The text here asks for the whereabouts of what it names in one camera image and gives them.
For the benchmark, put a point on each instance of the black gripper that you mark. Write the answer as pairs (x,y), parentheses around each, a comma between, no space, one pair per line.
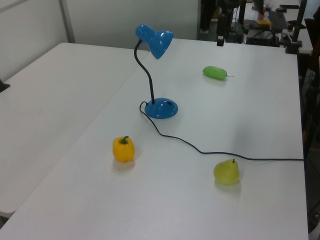
(221,25)

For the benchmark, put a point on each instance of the blue desk lamp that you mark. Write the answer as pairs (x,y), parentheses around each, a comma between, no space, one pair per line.
(160,107)

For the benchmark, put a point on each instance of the yellow object on background desk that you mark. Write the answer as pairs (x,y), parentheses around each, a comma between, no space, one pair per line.
(264,23)

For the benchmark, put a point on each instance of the person in dark trousers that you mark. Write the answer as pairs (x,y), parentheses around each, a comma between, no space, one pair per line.
(206,17)

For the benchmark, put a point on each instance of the green cucumber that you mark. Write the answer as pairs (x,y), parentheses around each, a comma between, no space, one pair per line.
(213,72)

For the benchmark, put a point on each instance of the black equipment box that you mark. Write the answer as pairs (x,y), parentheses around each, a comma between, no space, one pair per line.
(262,38)

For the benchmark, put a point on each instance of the black keyboard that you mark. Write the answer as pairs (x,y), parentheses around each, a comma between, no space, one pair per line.
(278,20)

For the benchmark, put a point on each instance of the yellow-green pear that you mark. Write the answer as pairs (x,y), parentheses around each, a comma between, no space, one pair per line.
(226,173)

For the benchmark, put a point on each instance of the yellow bell pepper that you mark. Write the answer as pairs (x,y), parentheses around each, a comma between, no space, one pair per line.
(123,151)

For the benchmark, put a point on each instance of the black camera pole with clamp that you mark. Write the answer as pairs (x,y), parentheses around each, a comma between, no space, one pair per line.
(296,30)

